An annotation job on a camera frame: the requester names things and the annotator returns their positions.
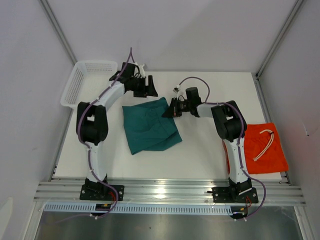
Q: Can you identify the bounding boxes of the right side table rail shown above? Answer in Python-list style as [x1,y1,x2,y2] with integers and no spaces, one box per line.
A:
[251,73,294,186]

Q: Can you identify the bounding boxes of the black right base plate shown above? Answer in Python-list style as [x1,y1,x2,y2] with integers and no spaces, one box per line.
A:
[207,186,259,204]

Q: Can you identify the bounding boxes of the teal green shorts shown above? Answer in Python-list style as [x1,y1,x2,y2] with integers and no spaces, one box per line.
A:
[122,97,183,155]

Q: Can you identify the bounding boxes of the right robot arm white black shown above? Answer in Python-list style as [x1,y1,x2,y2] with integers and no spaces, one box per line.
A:
[162,87,252,202]

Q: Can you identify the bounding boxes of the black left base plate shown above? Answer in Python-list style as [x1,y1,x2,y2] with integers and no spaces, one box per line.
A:
[79,182,116,201]

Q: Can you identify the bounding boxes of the white plastic laundry basket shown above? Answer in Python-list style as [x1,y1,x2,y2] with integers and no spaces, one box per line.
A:
[60,60,118,110]

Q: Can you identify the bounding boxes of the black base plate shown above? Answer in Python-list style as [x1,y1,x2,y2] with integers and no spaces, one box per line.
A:
[79,182,116,201]
[207,186,259,204]

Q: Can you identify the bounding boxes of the aluminium mounting rail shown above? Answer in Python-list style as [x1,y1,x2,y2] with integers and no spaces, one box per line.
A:
[33,178,306,206]

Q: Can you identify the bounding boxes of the left side table rail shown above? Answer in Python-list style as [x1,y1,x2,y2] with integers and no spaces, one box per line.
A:
[47,108,73,182]

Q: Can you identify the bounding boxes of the left corner aluminium post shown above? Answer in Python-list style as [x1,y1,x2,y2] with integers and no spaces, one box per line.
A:
[38,0,78,65]

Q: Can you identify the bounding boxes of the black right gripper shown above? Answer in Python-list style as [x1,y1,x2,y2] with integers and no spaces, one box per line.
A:
[162,97,192,118]

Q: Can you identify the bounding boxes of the corner aluminium post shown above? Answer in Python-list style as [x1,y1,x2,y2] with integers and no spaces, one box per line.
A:
[255,0,306,80]
[38,0,78,65]

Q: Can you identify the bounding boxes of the slotted grey cable duct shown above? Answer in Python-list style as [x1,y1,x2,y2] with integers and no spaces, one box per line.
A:
[43,202,232,216]

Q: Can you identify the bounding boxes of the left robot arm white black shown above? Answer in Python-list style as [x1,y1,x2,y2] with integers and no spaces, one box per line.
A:
[76,62,158,200]

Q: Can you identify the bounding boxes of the orange shorts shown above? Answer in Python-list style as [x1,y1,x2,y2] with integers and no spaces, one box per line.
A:
[222,122,290,175]

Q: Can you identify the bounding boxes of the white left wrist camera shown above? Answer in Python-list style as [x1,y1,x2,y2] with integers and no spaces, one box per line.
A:
[137,63,146,78]

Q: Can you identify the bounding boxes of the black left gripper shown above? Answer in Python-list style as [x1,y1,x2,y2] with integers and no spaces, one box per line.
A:
[130,75,158,99]

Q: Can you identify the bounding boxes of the table rail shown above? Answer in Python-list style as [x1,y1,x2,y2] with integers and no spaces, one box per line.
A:
[251,73,294,186]
[47,108,73,182]

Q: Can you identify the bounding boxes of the right corner aluminium post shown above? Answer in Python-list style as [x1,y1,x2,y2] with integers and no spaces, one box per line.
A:
[255,0,306,80]

